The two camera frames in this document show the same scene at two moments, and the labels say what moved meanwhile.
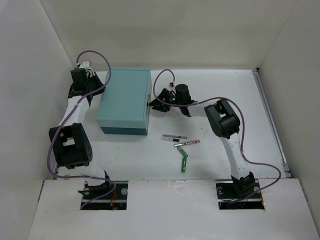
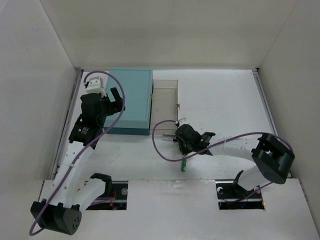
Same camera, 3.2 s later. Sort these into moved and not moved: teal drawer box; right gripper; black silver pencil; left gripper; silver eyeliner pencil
Moved: right gripper; left gripper
Not moved: teal drawer box; black silver pencil; silver eyeliner pencil
